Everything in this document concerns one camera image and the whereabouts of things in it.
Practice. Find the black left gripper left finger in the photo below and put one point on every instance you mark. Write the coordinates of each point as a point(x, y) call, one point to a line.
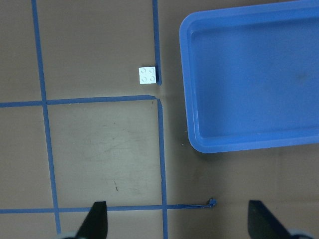
point(95, 225)

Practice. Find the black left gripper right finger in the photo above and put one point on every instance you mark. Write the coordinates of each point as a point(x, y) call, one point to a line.
point(262, 224)

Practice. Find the white block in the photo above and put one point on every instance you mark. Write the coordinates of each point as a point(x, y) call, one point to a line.
point(147, 75)

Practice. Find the blue plastic tray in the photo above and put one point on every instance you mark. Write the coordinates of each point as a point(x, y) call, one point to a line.
point(251, 76)

